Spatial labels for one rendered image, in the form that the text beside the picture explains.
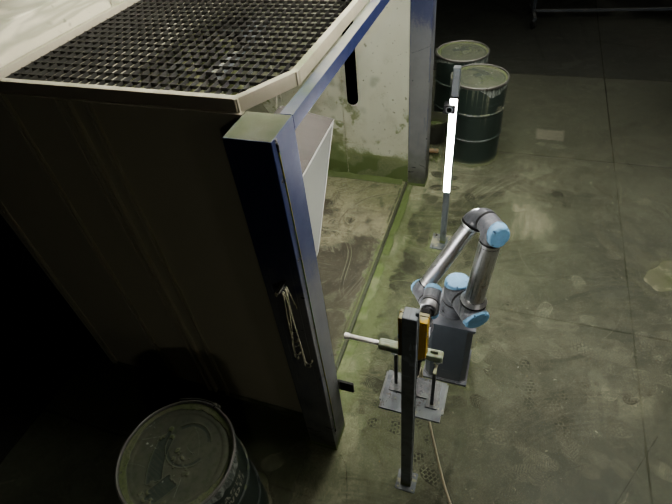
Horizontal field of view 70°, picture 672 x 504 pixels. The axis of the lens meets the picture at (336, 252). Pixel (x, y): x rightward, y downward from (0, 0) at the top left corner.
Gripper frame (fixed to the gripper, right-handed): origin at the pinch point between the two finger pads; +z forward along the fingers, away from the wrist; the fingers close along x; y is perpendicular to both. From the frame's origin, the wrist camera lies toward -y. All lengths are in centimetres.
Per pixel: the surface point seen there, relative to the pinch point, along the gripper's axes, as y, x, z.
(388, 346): -4.9, 13.0, 11.6
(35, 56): -122, 185, -22
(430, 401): 26.1, -9.5, 17.4
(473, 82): 23, 14, -329
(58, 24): -127, 191, -46
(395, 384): 29.4, 10.0, 10.9
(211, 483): 23, 77, 86
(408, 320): -54, 0, 31
